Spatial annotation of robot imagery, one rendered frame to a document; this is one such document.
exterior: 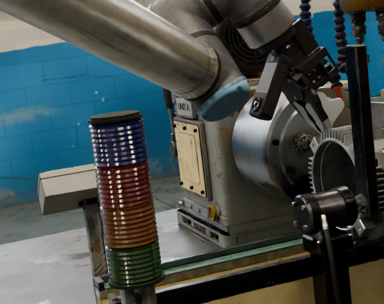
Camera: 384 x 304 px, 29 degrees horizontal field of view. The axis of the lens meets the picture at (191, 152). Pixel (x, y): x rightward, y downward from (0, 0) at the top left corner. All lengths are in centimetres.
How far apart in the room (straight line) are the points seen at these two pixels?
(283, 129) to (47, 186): 47
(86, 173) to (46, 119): 540
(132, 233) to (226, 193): 88
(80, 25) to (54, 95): 586
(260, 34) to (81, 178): 40
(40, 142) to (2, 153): 34
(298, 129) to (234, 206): 30
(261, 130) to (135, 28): 59
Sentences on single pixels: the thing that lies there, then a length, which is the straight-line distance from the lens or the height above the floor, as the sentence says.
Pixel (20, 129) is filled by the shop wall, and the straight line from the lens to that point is 671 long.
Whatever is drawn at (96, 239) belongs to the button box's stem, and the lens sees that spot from 138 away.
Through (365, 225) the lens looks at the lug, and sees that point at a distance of 125.
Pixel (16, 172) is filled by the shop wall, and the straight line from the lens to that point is 674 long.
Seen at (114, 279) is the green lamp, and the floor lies 104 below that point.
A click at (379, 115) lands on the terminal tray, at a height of 112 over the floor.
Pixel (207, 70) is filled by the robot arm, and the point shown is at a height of 124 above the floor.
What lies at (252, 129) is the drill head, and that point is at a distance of 153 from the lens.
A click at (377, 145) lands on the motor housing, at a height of 108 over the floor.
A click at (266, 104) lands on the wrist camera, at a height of 117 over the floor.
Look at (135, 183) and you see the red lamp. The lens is 81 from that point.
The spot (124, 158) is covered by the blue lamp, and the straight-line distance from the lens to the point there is 80.
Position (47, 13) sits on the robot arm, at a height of 133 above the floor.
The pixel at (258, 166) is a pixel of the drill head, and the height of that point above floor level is 102.
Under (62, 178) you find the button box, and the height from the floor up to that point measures 107.
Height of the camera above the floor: 129
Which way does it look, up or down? 9 degrees down
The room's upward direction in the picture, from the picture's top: 7 degrees counter-clockwise
